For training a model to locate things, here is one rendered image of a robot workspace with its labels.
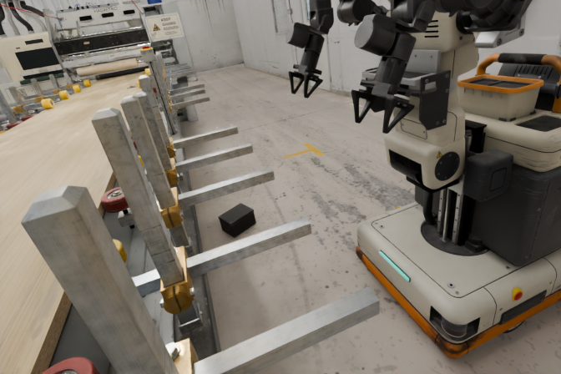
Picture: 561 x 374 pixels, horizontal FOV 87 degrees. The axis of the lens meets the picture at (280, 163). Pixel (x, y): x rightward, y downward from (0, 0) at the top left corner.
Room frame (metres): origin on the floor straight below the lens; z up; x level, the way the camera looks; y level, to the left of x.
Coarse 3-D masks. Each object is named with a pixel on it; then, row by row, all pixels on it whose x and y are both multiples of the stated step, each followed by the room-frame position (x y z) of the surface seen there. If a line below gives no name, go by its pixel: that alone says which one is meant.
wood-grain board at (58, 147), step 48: (96, 96) 2.78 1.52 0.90; (0, 144) 1.50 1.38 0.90; (48, 144) 1.33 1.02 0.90; (96, 144) 1.20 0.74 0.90; (0, 192) 0.85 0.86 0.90; (96, 192) 0.73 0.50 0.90; (0, 240) 0.56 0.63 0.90; (0, 288) 0.41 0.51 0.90; (48, 288) 0.39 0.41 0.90; (0, 336) 0.30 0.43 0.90; (48, 336) 0.29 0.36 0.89
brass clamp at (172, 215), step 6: (174, 192) 0.74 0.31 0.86; (174, 198) 0.71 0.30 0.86; (174, 204) 0.67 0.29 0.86; (162, 210) 0.65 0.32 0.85; (168, 210) 0.66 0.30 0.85; (174, 210) 0.65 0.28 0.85; (180, 210) 0.68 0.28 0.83; (162, 216) 0.64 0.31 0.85; (168, 216) 0.64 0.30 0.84; (174, 216) 0.64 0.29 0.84; (180, 216) 0.65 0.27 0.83; (168, 222) 0.64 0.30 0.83; (174, 222) 0.64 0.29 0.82; (180, 222) 0.65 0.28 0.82; (168, 228) 0.64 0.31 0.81
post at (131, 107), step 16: (128, 96) 0.69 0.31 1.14; (128, 112) 0.66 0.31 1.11; (144, 128) 0.67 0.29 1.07; (144, 144) 0.67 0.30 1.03; (144, 160) 0.66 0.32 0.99; (160, 160) 0.70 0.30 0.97; (160, 176) 0.67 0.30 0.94; (160, 192) 0.67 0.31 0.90; (160, 208) 0.66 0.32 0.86; (176, 240) 0.66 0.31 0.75
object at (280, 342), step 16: (368, 288) 0.33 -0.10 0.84; (336, 304) 0.32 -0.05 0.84; (352, 304) 0.31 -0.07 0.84; (368, 304) 0.31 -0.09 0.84; (304, 320) 0.30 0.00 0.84; (320, 320) 0.29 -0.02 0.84; (336, 320) 0.29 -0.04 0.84; (352, 320) 0.30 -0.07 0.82; (256, 336) 0.28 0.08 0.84; (272, 336) 0.28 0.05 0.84; (288, 336) 0.28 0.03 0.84; (304, 336) 0.28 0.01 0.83; (320, 336) 0.28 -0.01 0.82; (224, 352) 0.27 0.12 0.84; (240, 352) 0.27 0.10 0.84; (256, 352) 0.26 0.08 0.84; (272, 352) 0.26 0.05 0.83; (288, 352) 0.27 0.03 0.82; (208, 368) 0.25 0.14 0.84; (224, 368) 0.25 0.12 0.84; (240, 368) 0.25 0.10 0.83; (256, 368) 0.25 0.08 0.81
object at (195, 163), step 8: (248, 144) 1.04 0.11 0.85; (216, 152) 1.02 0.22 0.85; (224, 152) 1.01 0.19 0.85; (232, 152) 1.01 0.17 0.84; (240, 152) 1.02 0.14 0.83; (248, 152) 1.03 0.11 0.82; (184, 160) 0.99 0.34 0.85; (192, 160) 0.98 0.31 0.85; (200, 160) 0.98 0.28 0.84; (208, 160) 0.99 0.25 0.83; (216, 160) 0.99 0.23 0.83; (224, 160) 1.00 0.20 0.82; (176, 168) 0.95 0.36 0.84; (184, 168) 0.96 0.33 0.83; (192, 168) 0.97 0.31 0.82
